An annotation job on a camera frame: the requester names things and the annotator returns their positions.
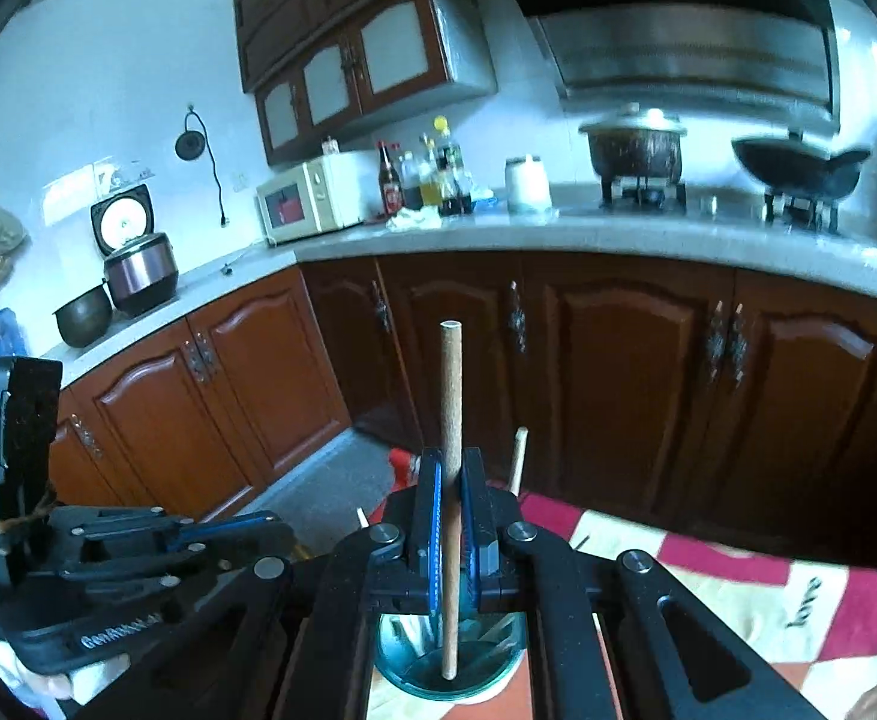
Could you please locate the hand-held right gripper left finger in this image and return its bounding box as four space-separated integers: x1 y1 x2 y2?
71 448 444 720

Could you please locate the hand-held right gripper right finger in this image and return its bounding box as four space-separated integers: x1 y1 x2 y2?
459 448 825 720

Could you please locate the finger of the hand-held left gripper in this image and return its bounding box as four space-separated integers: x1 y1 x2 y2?
50 506 295 545
55 540 290 595

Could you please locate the teal cup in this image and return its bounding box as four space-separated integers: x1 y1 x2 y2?
373 611 525 696

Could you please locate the person's left hand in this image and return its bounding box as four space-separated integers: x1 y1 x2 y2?
0 634 136 712

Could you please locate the blue water jug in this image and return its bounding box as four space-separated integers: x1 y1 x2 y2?
0 296 31 361

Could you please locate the wooden base cabinet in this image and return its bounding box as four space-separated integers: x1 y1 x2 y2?
299 251 877 572
41 266 354 524

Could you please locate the dark metal inner pot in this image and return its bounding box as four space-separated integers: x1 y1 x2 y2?
53 281 115 349

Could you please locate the rice cooker with open lid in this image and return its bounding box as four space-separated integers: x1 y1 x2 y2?
91 184 182 317

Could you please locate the patchwork printed tablecloth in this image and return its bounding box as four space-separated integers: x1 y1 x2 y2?
386 448 877 720

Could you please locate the white cloth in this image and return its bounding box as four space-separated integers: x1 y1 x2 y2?
386 206 443 230

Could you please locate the black round hanging appliance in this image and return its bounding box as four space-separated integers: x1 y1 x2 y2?
175 103 231 228

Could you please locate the cream microwave oven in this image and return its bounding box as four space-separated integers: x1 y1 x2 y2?
256 150 380 247

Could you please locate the dark bottle with red label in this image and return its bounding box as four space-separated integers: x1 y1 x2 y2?
379 141 404 220

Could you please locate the clear glass bottle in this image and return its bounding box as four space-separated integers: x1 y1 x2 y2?
401 151 425 209

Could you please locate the white canister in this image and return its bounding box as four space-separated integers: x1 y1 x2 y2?
504 155 554 215

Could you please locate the amber oil bottle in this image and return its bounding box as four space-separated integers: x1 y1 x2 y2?
419 133 443 208

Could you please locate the gas stove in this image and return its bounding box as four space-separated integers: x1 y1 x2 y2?
596 176 846 235

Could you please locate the dark cooking pot with lid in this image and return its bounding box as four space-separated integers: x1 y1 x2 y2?
579 103 689 185

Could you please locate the black wok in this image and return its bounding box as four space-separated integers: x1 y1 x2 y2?
731 131 872 200

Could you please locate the steel range hood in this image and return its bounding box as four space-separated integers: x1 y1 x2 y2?
483 0 842 133

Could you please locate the wooden wall cabinet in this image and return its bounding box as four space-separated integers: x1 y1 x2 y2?
232 0 500 167

